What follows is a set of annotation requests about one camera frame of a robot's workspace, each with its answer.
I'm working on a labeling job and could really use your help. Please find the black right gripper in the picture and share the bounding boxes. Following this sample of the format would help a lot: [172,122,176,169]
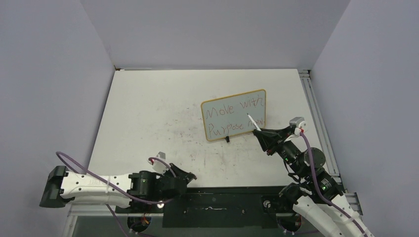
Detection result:
[253,125,306,176]

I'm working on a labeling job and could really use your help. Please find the red capped whiteboard marker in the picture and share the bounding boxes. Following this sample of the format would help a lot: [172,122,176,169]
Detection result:
[247,114,261,131]

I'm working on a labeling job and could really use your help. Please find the yellow framed whiteboard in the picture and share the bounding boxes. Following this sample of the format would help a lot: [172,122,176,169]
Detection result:
[201,89,266,142]

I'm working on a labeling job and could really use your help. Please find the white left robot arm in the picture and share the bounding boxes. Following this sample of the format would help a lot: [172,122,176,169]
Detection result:
[39,163,197,213]

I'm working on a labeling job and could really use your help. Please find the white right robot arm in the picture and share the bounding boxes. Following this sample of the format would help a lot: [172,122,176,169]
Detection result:
[252,125,373,237]

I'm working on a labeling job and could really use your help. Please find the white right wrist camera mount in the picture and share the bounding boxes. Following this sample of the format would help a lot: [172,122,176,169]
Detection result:
[285,117,308,142]

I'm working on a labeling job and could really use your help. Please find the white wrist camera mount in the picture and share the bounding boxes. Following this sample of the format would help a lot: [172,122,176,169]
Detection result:
[148,152,168,174]
[285,117,308,142]

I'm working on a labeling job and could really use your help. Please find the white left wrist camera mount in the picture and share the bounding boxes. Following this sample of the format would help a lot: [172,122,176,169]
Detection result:
[148,152,168,174]

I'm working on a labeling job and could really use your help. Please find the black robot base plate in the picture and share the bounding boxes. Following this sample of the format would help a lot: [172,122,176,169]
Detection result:
[116,186,302,231]

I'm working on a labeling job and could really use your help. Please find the aluminium frame rail right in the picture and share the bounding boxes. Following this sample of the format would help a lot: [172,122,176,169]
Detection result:
[298,70,342,184]

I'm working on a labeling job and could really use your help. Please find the aluminium frame rail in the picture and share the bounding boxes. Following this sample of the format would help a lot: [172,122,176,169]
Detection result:
[298,70,342,184]
[344,193,363,216]

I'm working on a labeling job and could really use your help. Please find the aluminium frame rail front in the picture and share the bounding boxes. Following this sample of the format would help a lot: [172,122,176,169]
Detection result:
[344,193,363,216]

